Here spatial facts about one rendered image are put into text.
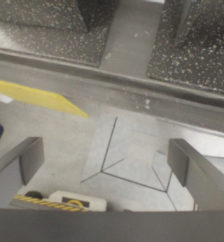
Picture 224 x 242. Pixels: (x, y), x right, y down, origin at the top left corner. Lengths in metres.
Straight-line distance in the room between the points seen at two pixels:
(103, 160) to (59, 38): 0.70
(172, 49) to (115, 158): 0.71
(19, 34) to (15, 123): 0.84
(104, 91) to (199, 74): 0.32
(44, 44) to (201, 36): 0.25
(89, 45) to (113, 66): 0.05
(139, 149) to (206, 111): 0.47
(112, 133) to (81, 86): 0.42
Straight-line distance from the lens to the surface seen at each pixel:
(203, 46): 0.30
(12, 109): 1.19
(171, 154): 0.17
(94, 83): 0.54
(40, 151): 0.17
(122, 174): 0.91
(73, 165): 0.97
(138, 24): 0.32
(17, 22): 0.38
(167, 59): 0.28
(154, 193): 0.93
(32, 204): 0.72
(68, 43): 0.31
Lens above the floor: 0.91
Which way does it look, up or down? 79 degrees down
